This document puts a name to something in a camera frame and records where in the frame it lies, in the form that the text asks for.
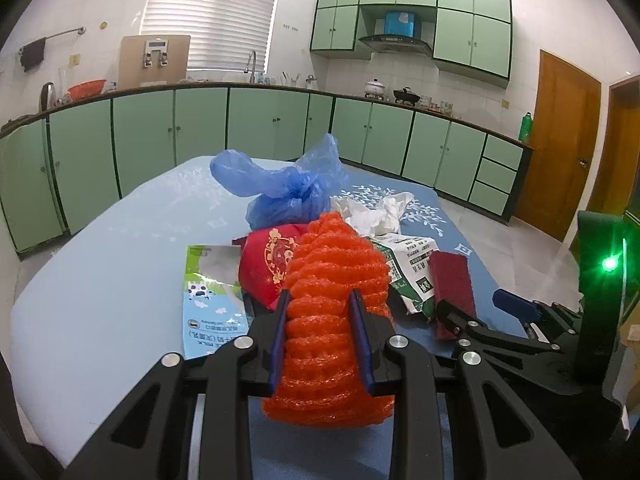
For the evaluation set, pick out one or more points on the clear plastic pitcher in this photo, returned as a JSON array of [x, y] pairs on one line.
[[63, 82]]

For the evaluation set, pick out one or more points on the blue box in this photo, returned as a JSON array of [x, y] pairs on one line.
[[400, 22]]

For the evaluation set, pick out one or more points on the metal kettle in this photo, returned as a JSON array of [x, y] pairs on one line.
[[47, 96]]

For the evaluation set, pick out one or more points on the blue plastic bag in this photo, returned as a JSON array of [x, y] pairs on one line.
[[280, 180]]

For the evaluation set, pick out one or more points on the blue printed tablecloth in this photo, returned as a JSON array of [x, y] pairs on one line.
[[125, 260]]

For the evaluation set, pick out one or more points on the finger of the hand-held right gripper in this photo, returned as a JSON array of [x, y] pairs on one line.
[[515, 305], [480, 332]]

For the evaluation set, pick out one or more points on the green upper kitchen cabinets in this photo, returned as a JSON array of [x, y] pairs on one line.
[[455, 30]]

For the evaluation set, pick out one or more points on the crumpled white tissue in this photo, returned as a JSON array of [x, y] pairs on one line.
[[370, 217]]

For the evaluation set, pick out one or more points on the red printed packet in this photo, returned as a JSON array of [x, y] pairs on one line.
[[265, 260]]

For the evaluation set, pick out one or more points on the wooden door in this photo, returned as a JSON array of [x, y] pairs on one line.
[[555, 145]]

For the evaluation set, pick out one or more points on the metal faucet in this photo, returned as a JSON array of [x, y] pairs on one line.
[[251, 62]]

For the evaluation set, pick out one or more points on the orange foam fruit net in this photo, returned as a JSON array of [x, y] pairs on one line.
[[325, 280]]

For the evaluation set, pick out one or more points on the green lower kitchen cabinets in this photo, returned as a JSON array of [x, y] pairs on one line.
[[200, 125]]

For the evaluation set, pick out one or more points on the black wok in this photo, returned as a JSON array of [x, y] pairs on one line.
[[402, 95]]

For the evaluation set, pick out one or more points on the range hood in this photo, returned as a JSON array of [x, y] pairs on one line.
[[395, 44]]

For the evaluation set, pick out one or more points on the dark towel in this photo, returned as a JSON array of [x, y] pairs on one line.
[[32, 55]]

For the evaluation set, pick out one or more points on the flattened milk carton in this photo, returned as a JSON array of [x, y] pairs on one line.
[[210, 310]]

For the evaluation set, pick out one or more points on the green bottle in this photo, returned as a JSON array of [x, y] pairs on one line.
[[525, 127]]

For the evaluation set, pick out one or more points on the glass jars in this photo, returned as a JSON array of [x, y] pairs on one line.
[[437, 105]]

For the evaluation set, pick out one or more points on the dark red scouring pad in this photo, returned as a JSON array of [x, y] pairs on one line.
[[450, 275]]

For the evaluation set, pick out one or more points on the white cooking pot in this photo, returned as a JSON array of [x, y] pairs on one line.
[[374, 89]]

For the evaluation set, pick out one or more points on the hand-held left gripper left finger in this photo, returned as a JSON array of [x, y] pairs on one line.
[[279, 345]]

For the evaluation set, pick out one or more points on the green and white package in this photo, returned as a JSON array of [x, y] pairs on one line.
[[410, 270]]

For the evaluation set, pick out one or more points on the white wall-mounted device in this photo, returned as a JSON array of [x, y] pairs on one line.
[[156, 50]]

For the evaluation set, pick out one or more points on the white window blind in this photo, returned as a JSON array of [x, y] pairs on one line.
[[210, 15]]

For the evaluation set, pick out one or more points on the metal towel rail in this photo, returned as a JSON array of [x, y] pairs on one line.
[[65, 33]]

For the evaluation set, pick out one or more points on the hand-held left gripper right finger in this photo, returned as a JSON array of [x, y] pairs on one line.
[[361, 345]]

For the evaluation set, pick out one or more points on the green kitchen cabinets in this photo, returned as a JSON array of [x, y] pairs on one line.
[[455, 30], [200, 125]]

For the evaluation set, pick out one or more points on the wooden cutting board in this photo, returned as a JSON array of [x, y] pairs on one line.
[[131, 65]]

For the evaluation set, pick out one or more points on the red plastic basin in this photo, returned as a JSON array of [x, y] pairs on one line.
[[87, 89]]

